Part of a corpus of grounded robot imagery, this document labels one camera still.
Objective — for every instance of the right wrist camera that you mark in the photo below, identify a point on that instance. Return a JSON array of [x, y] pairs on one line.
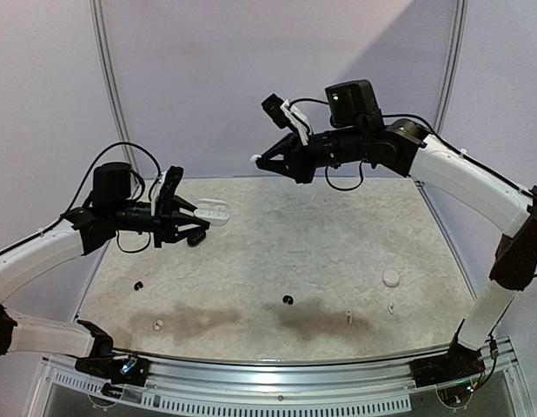
[[286, 115]]

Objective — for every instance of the left aluminium wall post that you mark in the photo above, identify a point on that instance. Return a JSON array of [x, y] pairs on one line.
[[98, 19]]

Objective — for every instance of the white oval charging case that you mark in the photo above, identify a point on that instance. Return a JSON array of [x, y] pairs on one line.
[[216, 212]]

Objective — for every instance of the aluminium front rail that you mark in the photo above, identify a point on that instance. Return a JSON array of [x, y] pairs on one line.
[[378, 387]]

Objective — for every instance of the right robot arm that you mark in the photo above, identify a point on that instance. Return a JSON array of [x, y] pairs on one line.
[[407, 145]]

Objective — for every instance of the aluminium wall post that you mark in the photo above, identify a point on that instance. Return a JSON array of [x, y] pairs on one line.
[[442, 36], [98, 19]]

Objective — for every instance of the black oval charging case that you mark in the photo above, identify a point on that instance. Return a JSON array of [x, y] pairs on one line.
[[196, 239]]

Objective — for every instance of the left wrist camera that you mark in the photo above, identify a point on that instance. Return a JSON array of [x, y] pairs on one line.
[[163, 191]]

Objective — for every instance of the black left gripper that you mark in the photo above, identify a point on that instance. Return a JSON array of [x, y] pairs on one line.
[[167, 225]]

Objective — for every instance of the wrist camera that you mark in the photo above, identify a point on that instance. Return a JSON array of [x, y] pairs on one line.
[[163, 191], [286, 115]]

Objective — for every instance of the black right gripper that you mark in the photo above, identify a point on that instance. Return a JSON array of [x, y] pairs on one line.
[[301, 157]]

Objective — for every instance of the right aluminium wall post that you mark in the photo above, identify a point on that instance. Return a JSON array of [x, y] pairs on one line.
[[442, 36]]

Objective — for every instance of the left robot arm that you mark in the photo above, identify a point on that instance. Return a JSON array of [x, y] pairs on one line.
[[109, 209]]

